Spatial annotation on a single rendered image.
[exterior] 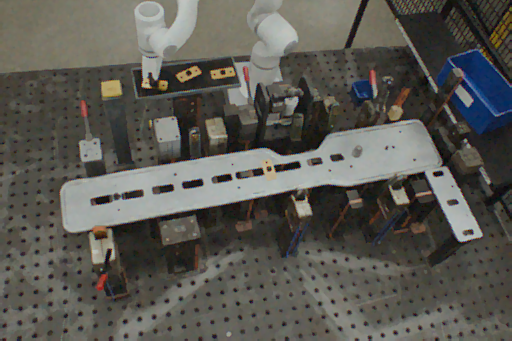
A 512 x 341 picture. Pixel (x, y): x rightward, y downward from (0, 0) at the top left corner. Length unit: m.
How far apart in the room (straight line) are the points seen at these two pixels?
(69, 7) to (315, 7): 1.77
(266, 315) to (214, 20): 2.34
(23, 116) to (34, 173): 0.30
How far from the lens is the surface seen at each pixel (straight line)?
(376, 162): 1.92
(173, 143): 1.73
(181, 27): 1.50
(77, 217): 1.74
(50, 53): 3.56
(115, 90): 1.79
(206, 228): 1.99
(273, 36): 1.92
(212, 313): 1.90
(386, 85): 1.89
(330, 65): 2.58
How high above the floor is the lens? 2.54
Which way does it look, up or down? 56 degrees down
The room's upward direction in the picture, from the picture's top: 11 degrees clockwise
